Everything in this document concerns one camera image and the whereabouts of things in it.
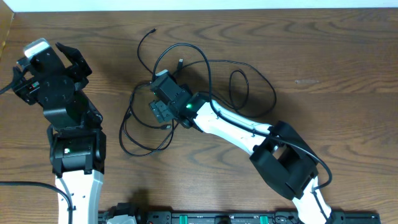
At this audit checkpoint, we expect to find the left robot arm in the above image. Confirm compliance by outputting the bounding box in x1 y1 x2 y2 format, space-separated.
12 38 106 223

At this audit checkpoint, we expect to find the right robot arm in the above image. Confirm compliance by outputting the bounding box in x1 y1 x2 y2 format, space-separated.
150 70 332 223

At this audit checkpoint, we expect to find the left camera cable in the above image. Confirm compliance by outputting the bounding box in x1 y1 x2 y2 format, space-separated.
0 67 75 224

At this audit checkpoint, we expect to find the camera cable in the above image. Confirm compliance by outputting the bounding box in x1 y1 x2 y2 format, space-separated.
0 67 75 224
150 42 333 224

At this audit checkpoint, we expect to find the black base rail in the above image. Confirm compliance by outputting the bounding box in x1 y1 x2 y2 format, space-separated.
98 210 382 224

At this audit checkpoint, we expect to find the right camera cable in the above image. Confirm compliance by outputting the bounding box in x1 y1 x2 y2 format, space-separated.
150 42 333 224

